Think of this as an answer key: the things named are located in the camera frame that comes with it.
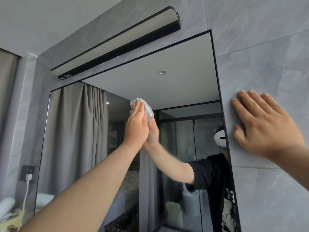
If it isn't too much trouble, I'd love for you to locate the white charger cable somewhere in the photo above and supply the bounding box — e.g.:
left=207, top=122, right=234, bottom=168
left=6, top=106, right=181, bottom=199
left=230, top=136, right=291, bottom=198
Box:
left=21, top=180, right=31, bottom=212

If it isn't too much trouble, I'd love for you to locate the white rounded appliance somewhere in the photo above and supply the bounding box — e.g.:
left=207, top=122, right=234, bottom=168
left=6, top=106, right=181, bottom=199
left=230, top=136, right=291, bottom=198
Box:
left=0, top=197, right=16, bottom=217

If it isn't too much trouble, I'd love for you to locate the person's left hand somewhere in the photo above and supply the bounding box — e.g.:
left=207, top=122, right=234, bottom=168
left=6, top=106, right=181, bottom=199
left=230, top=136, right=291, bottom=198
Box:
left=123, top=99, right=150, bottom=152

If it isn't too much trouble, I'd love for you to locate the person's right hand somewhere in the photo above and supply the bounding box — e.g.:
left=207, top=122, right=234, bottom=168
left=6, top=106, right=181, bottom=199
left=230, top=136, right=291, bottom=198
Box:
left=230, top=90, right=306, bottom=160

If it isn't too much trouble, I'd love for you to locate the black wall socket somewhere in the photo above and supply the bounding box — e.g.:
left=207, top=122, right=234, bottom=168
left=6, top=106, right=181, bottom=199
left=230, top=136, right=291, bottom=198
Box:
left=20, top=165, right=37, bottom=182

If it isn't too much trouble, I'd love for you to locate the person's right forearm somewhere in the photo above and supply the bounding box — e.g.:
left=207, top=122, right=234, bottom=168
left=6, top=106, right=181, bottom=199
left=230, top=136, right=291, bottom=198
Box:
left=264, top=142, right=309, bottom=190

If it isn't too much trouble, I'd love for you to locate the black mirror light bar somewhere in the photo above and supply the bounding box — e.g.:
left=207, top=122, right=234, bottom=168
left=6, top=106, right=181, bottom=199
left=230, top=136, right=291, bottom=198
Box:
left=50, top=6, right=182, bottom=81

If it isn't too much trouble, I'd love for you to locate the white paper tissue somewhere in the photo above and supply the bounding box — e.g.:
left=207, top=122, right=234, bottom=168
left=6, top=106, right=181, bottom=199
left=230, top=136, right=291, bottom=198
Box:
left=130, top=97, right=155, bottom=124

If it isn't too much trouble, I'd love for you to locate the person's left forearm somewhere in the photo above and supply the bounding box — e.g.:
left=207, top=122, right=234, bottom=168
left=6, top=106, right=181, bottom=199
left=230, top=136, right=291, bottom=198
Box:
left=20, top=142, right=140, bottom=232

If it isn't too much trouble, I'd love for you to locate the black framed wall mirror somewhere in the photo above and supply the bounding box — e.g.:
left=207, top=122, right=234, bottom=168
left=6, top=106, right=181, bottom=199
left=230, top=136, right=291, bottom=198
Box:
left=34, top=29, right=242, bottom=232

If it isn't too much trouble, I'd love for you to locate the pale yellow cloth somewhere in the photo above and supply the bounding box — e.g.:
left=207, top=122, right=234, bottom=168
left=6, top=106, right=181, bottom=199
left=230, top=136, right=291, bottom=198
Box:
left=0, top=207, right=33, bottom=232

